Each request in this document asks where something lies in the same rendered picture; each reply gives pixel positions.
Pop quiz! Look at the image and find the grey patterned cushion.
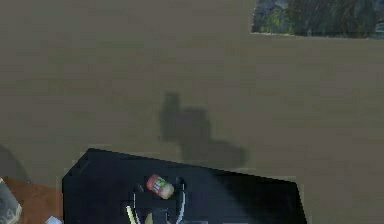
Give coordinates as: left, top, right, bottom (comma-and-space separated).
0, 179, 23, 224

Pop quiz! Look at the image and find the dark landscape framed picture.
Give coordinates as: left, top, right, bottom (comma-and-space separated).
249, 0, 384, 41

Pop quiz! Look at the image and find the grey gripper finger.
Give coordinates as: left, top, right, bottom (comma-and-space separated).
132, 184, 145, 217
175, 176, 187, 224

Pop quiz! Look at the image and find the small white object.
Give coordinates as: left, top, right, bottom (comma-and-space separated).
44, 215, 64, 224

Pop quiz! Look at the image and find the black table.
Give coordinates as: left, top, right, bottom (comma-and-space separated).
61, 147, 309, 224

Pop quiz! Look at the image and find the yellow stick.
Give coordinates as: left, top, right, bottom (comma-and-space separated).
124, 205, 135, 224

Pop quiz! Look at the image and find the red lidded beige jar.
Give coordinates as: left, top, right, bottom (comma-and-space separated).
145, 173, 176, 201

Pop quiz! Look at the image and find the brown wooden table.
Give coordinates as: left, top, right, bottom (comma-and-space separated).
2, 176, 65, 224

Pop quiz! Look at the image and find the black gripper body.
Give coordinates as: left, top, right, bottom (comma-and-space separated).
137, 192, 178, 224

